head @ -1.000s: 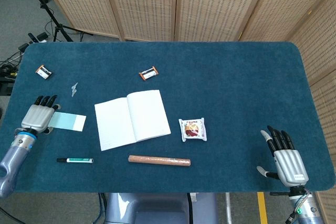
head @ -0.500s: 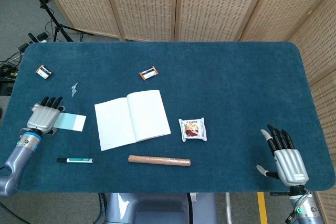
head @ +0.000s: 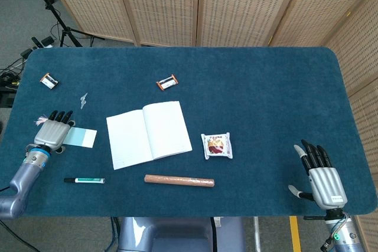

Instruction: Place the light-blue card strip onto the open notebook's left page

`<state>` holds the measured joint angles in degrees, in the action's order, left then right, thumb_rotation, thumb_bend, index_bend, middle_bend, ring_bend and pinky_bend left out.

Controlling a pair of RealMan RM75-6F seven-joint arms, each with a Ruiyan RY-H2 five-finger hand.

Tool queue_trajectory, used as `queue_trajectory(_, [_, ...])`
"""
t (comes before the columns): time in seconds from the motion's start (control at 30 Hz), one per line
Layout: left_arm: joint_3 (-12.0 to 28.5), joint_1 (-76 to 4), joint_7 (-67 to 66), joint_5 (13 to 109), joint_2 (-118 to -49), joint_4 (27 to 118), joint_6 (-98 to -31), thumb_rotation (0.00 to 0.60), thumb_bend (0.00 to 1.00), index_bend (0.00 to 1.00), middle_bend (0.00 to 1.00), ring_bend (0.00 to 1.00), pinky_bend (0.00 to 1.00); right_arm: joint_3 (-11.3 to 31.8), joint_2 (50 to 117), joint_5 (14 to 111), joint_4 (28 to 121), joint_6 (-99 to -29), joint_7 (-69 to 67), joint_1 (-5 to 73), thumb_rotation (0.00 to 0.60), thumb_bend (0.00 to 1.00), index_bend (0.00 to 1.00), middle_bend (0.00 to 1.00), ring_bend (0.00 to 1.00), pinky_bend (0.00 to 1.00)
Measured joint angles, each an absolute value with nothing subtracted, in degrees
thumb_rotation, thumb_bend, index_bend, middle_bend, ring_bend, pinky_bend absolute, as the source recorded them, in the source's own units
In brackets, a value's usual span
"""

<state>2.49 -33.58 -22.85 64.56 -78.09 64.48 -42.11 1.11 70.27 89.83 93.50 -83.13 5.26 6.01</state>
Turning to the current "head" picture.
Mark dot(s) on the open lined white notebook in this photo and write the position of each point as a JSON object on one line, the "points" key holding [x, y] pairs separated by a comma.
{"points": [[165, 128]]}

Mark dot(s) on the black tripod stand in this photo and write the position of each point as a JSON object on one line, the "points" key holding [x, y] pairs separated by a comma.
{"points": [[63, 32]]}

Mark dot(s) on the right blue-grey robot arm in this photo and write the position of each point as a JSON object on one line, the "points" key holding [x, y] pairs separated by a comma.
{"points": [[345, 234]]}

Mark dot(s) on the green white marker pen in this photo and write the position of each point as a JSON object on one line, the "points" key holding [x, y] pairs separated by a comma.
{"points": [[88, 180]]}

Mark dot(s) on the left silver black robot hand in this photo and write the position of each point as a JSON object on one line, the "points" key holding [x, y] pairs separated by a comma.
{"points": [[53, 135]]}

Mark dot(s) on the brown wooden stick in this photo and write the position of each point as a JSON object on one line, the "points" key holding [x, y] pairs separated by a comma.
{"points": [[180, 180]]}

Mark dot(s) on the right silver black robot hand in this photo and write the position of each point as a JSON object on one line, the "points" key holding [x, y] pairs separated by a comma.
{"points": [[327, 184]]}

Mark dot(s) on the dark blue table cloth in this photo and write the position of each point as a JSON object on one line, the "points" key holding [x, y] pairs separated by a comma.
{"points": [[265, 101]]}

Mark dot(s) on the light blue card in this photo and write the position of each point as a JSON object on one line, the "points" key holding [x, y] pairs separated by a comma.
{"points": [[82, 138]]}

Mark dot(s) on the black power adapter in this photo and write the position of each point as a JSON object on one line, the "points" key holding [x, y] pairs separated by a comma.
{"points": [[45, 41]]}

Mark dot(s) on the small brown white candy wrapper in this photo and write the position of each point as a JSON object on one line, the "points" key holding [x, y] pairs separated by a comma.
{"points": [[167, 82], [49, 81]]}

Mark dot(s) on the white snack packet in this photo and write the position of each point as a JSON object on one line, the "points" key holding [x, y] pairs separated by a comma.
{"points": [[217, 145]]}

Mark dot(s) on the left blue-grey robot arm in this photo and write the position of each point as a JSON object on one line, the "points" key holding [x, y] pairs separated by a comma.
{"points": [[20, 175]]}

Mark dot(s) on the blue-grey robot torso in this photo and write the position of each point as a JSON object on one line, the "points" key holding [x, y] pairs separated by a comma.
{"points": [[177, 234]]}

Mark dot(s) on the white table leg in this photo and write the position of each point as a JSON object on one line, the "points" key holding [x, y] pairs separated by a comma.
{"points": [[257, 234]]}

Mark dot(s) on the wicker wooden folding screen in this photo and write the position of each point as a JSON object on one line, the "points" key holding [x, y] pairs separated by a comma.
{"points": [[165, 4]]}

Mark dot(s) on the small clear silver clip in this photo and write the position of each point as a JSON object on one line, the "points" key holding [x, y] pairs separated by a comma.
{"points": [[83, 101]]}

